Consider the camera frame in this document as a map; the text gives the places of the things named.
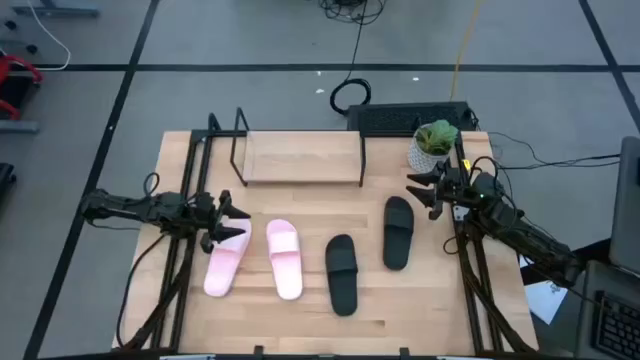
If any thin black cable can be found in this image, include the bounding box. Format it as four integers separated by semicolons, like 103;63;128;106
487;131;622;170

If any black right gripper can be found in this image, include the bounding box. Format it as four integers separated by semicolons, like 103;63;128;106
405;157;471;220

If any yellow hanging cable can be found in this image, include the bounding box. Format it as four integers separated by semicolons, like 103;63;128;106
449;0;486;101

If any wooden shelf with black frame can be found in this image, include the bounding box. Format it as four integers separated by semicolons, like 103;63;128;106
229;107;368;189

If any red metal equipment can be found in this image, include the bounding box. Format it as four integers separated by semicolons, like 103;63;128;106
0;53;45;121

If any white floor cable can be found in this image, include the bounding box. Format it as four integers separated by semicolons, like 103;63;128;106
27;0;72;71

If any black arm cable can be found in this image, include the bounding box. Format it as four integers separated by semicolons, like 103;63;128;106
115;232;169;349

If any black slide sandal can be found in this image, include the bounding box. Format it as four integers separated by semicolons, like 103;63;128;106
324;233;360;317
382;195;416;272

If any black tangled cable bundle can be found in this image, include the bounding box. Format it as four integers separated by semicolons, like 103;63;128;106
317;0;389;26

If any grey laptop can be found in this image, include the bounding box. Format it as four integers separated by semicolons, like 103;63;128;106
608;135;640;279

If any black keyboard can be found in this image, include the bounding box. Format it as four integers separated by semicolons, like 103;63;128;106
592;291;640;360

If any white paper sheet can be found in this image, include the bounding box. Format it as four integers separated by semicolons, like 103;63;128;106
519;254;569;326

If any black desk beam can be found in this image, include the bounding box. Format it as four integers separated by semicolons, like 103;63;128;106
519;238;612;286

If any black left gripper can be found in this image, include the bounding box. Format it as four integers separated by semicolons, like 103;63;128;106
192;189;251;254

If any black aluminium support frame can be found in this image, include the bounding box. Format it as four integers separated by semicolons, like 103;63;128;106
447;132;539;354
119;112;251;351

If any white patterned plant pot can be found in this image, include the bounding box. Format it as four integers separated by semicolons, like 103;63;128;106
407;124;451;174

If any grey desk surface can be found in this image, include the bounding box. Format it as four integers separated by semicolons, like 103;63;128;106
574;259;640;360

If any pink slide sandal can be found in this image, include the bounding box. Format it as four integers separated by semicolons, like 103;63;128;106
203;217;253;298
265;218;304;301

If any black coiled cable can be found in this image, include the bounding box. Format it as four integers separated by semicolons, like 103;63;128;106
328;0;374;117

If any grey floor plate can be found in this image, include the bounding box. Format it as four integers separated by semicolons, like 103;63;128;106
0;119;40;134

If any grey metal base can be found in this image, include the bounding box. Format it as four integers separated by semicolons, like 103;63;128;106
9;0;101;17

